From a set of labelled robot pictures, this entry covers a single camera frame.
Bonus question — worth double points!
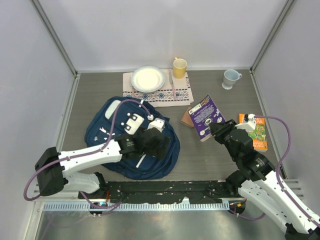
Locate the orange treehouse paperback book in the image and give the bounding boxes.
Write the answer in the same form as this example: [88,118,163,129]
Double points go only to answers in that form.
[247,117,268,152]

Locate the purple paperback book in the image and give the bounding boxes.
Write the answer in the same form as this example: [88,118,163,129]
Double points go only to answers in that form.
[187,95,226,142]

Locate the navy blue student backpack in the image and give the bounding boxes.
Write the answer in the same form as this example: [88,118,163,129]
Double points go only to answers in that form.
[84,96,181,180]

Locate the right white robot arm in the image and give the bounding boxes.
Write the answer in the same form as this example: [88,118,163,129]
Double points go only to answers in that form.
[209,119,320,240]

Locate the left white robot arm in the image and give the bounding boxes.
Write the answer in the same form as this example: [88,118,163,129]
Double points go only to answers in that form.
[35,128,170,200]

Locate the brown leather wallet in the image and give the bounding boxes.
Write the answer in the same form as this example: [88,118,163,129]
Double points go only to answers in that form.
[180,107,194,128]

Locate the patterned cloth placemat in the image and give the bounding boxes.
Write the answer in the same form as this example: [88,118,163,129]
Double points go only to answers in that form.
[122,69,194,107]

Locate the light blue footed cup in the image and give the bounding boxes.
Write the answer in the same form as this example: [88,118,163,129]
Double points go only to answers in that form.
[221,69,243,90]

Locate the white paper plate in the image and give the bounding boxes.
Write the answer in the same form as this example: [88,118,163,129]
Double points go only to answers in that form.
[130,66,166,93]

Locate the yellow ceramic mug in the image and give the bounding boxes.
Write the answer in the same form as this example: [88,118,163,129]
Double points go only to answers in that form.
[173,57,188,79]

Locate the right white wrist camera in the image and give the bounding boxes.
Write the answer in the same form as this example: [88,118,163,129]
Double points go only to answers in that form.
[235,113,256,132]

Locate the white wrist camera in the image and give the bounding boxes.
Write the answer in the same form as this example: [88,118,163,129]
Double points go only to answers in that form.
[235,113,256,132]
[147,114,165,133]

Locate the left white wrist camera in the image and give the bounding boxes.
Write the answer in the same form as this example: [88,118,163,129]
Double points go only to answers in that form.
[147,114,165,133]

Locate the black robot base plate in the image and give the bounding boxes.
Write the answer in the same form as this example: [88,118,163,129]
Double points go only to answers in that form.
[85,180,243,205]

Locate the slotted cable duct rail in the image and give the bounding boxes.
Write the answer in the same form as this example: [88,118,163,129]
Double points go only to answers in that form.
[42,200,230,212]

